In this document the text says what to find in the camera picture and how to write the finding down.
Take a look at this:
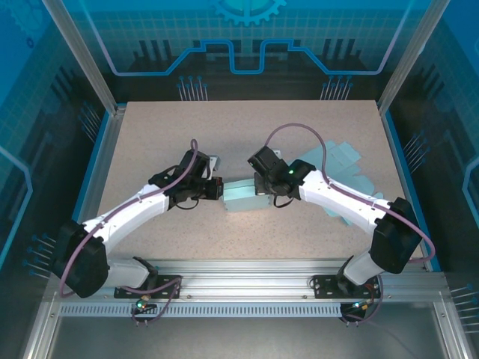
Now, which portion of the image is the green lit connector plug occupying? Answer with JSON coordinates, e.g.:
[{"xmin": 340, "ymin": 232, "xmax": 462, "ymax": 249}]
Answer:
[
  {"xmin": 135, "ymin": 294, "xmax": 156, "ymax": 312},
  {"xmin": 346, "ymin": 298, "xmax": 371, "ymax": 312}
]

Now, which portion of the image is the brushed metal front panel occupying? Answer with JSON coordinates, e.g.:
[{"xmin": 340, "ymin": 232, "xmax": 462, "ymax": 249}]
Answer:
[{"xmin": 46, "ymin": 317, "xmax": 450, "ymax": 359}]

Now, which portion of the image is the slotted metal cable duct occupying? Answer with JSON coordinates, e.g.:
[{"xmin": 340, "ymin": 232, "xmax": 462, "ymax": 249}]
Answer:
[{"xmin": 58, "ymin": 302, "xmax": 347, "ymax": 319}]

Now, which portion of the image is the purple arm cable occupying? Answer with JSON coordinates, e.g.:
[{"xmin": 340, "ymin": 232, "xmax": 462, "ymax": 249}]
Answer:
[
  {"xmin": 59, "ymin": 138, "xmax": 200, "ymax": 325},
  {"xmin": 264, "ymin": 123, "xmax": 437, "ymax": 325}
]

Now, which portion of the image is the aluminium frame side bar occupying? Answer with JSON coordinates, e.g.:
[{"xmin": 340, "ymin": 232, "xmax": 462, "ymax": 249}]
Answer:
[
  {"xmin": 433, "ymin": 283, "xmax": 475, "ymax": 359},
  {"xmin": 20, "ymin": 291, "xmax": 63, "ymax": 359}
]

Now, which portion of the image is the blue table edge strip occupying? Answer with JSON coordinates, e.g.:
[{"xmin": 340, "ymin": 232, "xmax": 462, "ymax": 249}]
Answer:
[
  {"xmin": 55, "ymin": 110, "xmax": 115, "ymax": 272},
  {"xmin": 380, "ymin": 107, "xmax": 442, "ymax": 273}
]

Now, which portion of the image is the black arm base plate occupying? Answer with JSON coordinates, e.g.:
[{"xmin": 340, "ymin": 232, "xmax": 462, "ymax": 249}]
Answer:
[
  {"xmin": 114, "ymin": 274, "xmax": 184, "ymax": 300},
  {"xmin": 312, "ymin": 274, "xmax": 379, "ymax": 300}
]

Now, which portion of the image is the aluminium front rail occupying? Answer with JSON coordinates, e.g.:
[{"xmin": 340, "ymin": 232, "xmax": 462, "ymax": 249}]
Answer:
[{"xmin": 43, "ymin": 257, "xmax": 450, "ymax": 304}]

